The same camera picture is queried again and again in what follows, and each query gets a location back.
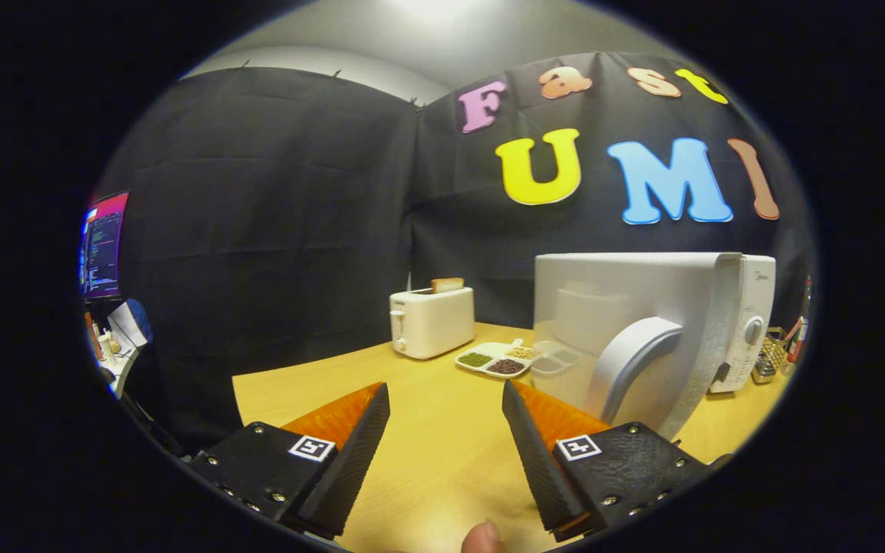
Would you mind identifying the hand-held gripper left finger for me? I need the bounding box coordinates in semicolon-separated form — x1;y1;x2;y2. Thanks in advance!
185;382;392;540

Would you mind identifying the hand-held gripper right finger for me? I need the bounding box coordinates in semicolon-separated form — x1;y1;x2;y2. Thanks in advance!
501;379;720;542

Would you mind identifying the white microwave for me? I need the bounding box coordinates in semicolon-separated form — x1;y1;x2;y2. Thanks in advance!
532;252;777;442

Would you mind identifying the divided white snack tray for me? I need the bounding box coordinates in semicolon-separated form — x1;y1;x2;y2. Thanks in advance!
455;339;539;379

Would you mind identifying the white toaster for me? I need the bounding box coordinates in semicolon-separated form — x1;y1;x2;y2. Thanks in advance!
389;286;476;360

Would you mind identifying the black backdrop cloth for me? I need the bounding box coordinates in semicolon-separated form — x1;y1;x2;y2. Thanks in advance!
93;52;816;454

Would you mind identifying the white and blue object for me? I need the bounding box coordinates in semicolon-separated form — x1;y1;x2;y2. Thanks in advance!
108;298;154;350

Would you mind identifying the clear bottle red label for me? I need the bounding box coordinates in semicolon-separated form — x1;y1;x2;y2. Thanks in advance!
787;276;814;366

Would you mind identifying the computer monitor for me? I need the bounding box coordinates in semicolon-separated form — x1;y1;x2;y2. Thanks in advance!
79;191;131;301

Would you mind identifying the wire mesh basket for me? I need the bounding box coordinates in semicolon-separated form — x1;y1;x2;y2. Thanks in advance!
751;328;791;385

